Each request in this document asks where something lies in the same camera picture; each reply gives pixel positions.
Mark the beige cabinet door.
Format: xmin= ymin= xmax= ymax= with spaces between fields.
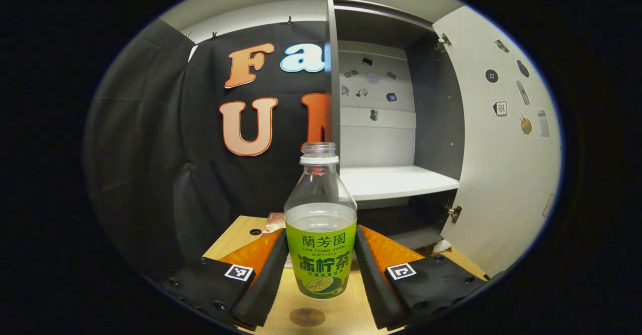
xmin=432 ymin=5 xmax=562 ymax=278

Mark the row of black cloth clips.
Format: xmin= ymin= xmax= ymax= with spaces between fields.
xmin=184 ymin=16 xmax=293 ymax=42

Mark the black backdrop cloth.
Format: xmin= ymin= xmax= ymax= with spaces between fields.
xmin=83 ymin=18 xmax=334 ymax=285

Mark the white cabinet shelf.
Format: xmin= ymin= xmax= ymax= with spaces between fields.
xmin=340 ymin=164 xmax=460 ymax=201

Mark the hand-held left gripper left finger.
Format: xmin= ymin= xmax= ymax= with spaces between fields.
xmin=160 ymin=229 xmax=290 ymax=328

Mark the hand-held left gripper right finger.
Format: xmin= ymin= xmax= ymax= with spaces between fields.
xmin=354 ymin=225 xmax=487 ymax=330

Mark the clear bottle with green label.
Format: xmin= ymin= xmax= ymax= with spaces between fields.
xmin=284 ymin=142 xmax=358 ymax=299

